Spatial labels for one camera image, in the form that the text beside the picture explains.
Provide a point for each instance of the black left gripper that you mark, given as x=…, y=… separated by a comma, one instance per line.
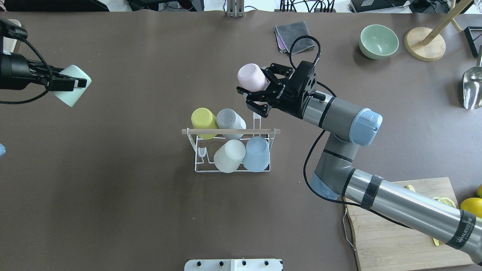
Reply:
x=14, y=71

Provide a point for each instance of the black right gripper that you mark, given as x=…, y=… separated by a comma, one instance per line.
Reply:
x=287, y=100

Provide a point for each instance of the pink cup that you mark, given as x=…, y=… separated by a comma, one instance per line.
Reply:
x=251, y=78

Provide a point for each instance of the mint green cup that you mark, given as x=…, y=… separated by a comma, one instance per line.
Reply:
x=71, y=97

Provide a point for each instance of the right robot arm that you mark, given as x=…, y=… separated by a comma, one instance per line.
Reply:
x=350, y=126

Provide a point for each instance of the grey cup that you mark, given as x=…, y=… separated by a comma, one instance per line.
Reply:
x=229, y=119

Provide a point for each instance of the yellow cup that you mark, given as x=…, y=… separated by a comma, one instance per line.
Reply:
x=203, y=118

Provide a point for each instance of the light blue cup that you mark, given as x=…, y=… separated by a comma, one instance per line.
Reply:
x=257, y=156

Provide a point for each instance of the white cup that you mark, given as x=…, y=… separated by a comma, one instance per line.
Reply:
x=228, y=158

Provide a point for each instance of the purple cloth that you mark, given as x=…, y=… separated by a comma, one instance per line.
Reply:
x=280, y=44

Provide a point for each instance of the grey folded cloth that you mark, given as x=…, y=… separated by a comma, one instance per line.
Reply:
x=290, y=32

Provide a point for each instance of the green bowl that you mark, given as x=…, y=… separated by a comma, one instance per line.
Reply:
x=378, y=42

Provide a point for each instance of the wooden stand with pole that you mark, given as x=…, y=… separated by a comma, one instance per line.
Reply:
x=427, y=44

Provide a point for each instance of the bamboo cutting board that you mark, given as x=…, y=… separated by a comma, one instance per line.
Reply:
x=385, y=246

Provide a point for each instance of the metal scoop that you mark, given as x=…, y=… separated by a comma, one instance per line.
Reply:
x=472, y=85

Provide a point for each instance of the lemon slice lower front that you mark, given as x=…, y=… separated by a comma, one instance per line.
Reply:
x=445, y=200

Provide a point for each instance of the yellow plastic knife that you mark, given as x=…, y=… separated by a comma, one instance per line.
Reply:
x=411, y=188

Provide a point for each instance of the yellow lemon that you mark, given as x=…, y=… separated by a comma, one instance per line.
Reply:
x=472, y=205
x=479, y=191

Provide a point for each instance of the white wire cup rack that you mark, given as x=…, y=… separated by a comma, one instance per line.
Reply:
x=206, y=142

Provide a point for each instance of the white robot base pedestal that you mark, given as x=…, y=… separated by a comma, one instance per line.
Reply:
x=234, y=265

